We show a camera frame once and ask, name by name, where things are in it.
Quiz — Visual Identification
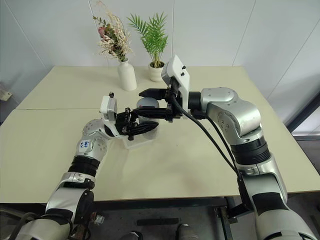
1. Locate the dried flower bouquet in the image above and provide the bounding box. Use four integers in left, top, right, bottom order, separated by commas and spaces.
91, 0, 133, 63

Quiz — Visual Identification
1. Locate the white ribbed plant pot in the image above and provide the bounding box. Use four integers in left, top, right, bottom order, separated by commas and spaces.
148, 61, 166, 83

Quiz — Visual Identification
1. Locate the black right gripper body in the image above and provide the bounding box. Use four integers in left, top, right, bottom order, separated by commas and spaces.
164, 77, 184, 124

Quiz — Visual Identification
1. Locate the dark door frame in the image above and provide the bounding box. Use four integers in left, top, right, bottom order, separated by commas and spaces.
284, 94, 320, 136

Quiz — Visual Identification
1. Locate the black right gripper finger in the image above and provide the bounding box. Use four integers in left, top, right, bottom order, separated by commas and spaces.
138, 87, 167, 101
132, 106, 174, 121

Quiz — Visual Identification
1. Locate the large dark rounded shape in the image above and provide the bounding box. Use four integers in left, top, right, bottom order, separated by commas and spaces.
175, 223, 201, 240

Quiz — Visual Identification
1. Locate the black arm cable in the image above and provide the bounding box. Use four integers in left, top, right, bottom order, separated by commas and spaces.
171, 94, 242, 177
192, 112, 243, 176
0, 211, 39, 227

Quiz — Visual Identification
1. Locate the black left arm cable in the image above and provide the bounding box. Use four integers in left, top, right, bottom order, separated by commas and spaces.
0, 211, 39, 227

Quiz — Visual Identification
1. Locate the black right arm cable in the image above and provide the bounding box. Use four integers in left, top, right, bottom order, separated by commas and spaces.
171, 94, 242, 177
192, 112, 243, 176

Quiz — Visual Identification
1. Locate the beige wall bracket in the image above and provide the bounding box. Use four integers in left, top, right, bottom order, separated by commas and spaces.
0, 83, 12, 102

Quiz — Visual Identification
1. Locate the black metal table frame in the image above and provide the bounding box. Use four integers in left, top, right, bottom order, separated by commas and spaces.
0, 195, 252, 226

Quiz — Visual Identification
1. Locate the white ceramic vase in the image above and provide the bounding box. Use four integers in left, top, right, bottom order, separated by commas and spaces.
117, 59, 138, 92

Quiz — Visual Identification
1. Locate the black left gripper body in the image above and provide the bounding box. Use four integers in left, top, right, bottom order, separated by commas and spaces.
114, 108, 134, 141

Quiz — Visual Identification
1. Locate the clear plastic tray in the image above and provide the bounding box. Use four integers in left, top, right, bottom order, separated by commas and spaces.
122, 135, 159, 150

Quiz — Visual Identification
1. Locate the small dark rounded shape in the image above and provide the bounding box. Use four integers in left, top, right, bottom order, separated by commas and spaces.
121, 230, 141, 240

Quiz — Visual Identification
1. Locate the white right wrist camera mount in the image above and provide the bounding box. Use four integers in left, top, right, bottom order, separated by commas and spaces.
160, 54, 191, 111

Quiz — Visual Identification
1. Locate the green palm plant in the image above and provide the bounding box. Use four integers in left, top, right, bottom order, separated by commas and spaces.
125, 11, 169, 69

